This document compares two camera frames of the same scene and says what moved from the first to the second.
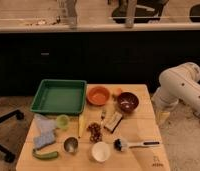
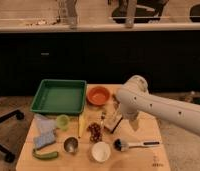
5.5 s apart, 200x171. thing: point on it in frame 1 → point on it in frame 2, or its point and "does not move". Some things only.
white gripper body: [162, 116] → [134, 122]
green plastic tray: [60, 96] does not move
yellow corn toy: [81, 125] does not move
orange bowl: [98, 95] does not move
